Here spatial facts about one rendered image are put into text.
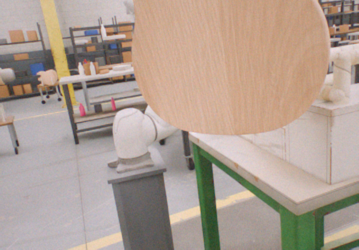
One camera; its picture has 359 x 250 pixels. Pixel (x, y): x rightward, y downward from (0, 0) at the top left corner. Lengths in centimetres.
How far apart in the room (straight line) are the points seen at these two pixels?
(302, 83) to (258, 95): 7
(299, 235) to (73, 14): 1132
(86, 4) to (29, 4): 182
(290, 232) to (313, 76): 38
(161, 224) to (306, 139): 98
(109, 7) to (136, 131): 1060
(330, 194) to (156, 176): 88
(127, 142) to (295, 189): 87
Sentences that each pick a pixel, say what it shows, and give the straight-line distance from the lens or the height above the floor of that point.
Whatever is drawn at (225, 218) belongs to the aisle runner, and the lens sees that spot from 224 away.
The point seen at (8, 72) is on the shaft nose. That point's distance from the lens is 63.
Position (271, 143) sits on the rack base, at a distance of 87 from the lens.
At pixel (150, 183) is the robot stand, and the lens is 143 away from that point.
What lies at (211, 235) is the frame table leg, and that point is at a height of 50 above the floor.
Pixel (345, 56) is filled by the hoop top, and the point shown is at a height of 120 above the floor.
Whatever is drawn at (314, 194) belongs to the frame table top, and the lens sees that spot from 70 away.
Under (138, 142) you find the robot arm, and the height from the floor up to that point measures 83.
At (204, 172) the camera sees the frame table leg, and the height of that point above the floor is 78.
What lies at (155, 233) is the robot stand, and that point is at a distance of 157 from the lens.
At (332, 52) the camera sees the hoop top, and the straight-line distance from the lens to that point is 79.
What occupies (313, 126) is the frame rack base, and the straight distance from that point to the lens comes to 72.
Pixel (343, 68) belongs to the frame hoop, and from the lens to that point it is 70.
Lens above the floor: 128
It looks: 15 degrees down
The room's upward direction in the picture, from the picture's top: 7 degrees counter-clockwise
